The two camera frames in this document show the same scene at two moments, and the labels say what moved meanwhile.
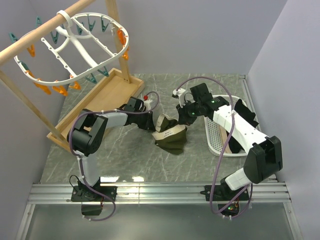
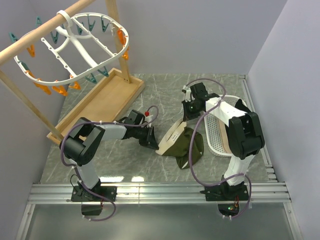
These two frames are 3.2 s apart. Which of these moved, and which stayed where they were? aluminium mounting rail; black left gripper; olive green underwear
Moved: black left gripper; olive green underwear
Stayed: aluminium mounting rail
